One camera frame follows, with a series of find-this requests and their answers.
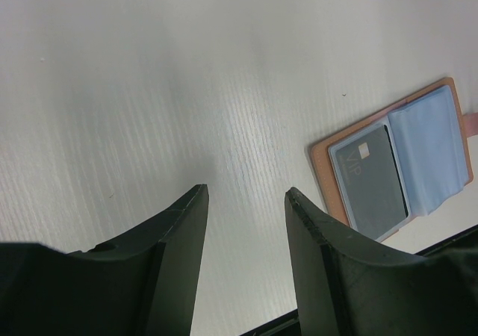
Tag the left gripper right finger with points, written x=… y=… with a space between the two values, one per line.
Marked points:
x=349 y=284

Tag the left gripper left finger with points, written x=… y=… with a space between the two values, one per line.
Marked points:
x=141 y=282

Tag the black credit card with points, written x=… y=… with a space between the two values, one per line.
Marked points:
x=369 y=182

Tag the brown leather card holder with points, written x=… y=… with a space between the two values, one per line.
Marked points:
x=429 y=134

